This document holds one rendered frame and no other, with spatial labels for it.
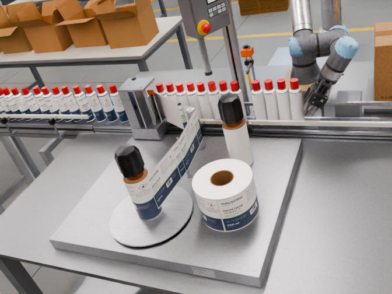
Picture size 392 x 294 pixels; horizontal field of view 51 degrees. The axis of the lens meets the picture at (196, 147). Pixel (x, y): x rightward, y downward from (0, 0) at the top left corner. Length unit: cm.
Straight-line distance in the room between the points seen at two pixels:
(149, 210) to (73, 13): 272
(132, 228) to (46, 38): 273
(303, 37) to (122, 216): 95
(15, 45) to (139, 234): 315
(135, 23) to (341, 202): 231
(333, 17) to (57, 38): 255
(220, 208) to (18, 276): 105
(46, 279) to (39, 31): 215
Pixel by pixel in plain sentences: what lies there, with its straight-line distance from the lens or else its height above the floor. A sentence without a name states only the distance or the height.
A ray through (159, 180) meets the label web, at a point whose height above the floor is 101.
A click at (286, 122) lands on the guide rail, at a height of 91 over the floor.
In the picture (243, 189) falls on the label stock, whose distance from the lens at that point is 129.
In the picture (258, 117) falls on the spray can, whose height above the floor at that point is 93.
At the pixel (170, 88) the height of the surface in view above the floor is 107.
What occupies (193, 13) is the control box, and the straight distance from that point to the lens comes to 169.
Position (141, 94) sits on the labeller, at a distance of 186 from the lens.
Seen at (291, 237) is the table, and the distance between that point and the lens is 140.
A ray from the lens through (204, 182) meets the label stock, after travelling 135.
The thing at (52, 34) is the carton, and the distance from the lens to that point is 390.
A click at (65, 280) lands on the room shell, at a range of 277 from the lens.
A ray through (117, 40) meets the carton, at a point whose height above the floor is 85.
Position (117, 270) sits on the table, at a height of 83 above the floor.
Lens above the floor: 188
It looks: 34 degrees down
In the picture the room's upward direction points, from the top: 16 degrees counter-clockwise
